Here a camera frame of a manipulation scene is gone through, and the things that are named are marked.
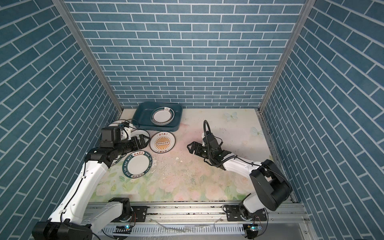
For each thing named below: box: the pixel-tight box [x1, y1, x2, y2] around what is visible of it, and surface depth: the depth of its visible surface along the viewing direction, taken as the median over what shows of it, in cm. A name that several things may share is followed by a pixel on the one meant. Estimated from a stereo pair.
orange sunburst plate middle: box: [149, 131, 176, 154], surface depth 104 cm
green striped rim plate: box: [150, 106, 175, 126], surface depth 114 cm
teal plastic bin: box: [132, 101, 183, 132], surface depth 118 cm
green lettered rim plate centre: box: [122, 150, 153, 179], surface depth 91 cm
